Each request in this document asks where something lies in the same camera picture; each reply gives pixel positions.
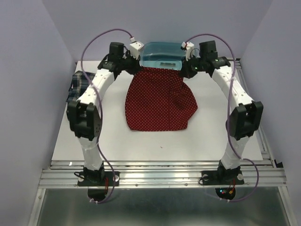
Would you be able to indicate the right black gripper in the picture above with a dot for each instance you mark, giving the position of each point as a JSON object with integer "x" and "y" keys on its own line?
{"x": 186, "y": 71}

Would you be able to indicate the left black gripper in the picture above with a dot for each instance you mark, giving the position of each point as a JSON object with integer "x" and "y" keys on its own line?
{"x": 136, "y": 67}

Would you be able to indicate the red polka dot skirt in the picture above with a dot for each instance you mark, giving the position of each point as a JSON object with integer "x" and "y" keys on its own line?
{"x": 159, "y": 100}

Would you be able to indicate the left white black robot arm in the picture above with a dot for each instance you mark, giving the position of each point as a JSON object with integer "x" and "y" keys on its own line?
{"x": 85, "y": 115}

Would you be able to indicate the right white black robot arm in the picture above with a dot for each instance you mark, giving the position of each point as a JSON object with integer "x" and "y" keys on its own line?
{"x": 243, "y": 113}

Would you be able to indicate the teal plastic tub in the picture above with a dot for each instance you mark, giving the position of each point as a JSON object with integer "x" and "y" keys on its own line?
{"x": 162, "y": 55}

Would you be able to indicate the blue plaid folded skirt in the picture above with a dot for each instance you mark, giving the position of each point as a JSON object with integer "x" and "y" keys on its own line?
{"x": 78, "y": 86}

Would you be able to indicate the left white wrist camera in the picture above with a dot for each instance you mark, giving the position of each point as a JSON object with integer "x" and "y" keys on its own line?
{"x": 135, "y": 49}

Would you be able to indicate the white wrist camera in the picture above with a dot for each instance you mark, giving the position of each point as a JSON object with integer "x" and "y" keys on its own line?
{"x": 135, "y": 49}
{"x": 188, "y": 48}

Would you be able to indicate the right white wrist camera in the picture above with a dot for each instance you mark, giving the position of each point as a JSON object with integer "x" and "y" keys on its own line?
{"x": 188, "y": 48}

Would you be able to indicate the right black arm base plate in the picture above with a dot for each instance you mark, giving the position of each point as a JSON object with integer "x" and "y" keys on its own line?
{"x": 226, "y": 181}

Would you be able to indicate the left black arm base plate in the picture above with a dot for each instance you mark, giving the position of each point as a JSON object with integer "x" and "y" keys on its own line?
{"x": 98, "y": 183}

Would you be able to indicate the aluminium rail frame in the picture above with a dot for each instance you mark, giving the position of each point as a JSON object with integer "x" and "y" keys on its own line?
{"x": 160, "y": 173}

